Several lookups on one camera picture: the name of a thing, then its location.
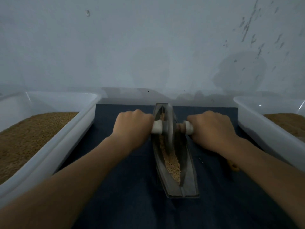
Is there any person's right forearm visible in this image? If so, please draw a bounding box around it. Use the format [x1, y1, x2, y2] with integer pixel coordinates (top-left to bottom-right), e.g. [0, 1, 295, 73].
[221, 140, 305, 229]

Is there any orange handled brush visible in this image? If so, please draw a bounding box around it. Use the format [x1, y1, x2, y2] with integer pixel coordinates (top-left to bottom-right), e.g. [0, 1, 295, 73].
[228, 160, 240, 172]

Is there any metal grinding wheel with handles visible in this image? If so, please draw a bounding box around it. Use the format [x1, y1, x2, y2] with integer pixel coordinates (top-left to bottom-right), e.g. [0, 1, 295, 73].
[152, 103, 194, 151]

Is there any person's left forearm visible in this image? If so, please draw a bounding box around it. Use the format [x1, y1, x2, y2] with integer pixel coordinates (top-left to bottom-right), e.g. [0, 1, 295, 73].
[0, 136, 132, 229]

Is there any boat-shaped metal grinding trough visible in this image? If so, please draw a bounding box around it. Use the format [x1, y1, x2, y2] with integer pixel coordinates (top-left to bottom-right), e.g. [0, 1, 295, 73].
[152, 103, 200, 198]

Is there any small ground grain portion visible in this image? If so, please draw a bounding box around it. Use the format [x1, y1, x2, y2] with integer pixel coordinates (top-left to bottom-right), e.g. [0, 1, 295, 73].
[159, 112, 182, 184]

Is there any dark blue tablecloth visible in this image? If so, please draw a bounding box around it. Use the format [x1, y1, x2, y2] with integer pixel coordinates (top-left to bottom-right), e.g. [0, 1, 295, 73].
[57, 104, 298, 229]

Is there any person's right hand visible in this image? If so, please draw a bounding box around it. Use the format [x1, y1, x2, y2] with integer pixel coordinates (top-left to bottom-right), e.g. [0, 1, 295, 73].
[187, 110, 240, 155]

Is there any white plastic tray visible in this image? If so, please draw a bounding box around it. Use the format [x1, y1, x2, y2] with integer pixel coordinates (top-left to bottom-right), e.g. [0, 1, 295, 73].
[233, 96, 305, 171]
[0, 91, 102, 208]

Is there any person's left hand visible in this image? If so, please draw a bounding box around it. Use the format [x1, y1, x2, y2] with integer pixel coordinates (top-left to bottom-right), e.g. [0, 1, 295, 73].
[112, 109, 155, 151]

